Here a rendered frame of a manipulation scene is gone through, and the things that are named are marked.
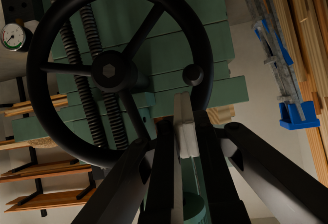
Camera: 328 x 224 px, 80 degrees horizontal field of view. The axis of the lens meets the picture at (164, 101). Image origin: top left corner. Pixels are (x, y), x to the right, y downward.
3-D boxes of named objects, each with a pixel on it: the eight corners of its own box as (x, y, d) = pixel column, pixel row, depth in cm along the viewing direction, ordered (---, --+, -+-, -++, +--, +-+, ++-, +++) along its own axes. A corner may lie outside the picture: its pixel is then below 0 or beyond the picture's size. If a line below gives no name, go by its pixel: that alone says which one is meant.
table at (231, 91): (261, 68, 35) (268, 102, 35) (228, 81, 65) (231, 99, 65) (-31, 125, 42) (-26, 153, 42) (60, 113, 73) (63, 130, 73)
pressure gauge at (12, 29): (20, 10, 44) (27, 47, 44) (33, 17, 47) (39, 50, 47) (-5, 17, 45) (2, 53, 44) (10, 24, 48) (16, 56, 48)
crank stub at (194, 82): (180, 84, 22) (182, 61, 22) (182, 87, 27) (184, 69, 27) (203, 86, 21) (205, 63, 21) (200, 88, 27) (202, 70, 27)
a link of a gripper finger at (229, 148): (197, 143, 12) (247, 136, 12) (192, 111, 17) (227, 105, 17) (201, 163, 13) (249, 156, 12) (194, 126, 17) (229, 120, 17)
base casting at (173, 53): (230, 18, 44) (237, 58, 44) (207, 62, 101) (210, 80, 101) (51, 60, 50) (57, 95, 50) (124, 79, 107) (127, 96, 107)
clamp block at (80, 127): (139, 108, 38) (148, 154, 38) (153, 105, 51) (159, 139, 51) (69, 121, 40) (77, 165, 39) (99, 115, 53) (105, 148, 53)
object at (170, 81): (227, 60, 45) (230, 77, 45) (215, 71, 65) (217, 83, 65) (65, 93, 50) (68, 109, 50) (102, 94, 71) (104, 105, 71)
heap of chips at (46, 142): (50, 136, 51) (52, 150, 51) (79, 128, 65) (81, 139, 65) (19, 141, 52) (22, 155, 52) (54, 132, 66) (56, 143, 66)
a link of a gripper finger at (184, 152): (191, 158, 15) (180, 159, 15) (186, 117, 21) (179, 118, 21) (183, 123, 14) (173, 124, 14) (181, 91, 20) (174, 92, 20)
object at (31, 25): (28, -14, 46) (33, 19, 46) (61, 9, 59) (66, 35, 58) (-4, -6, 47) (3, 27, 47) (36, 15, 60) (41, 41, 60)
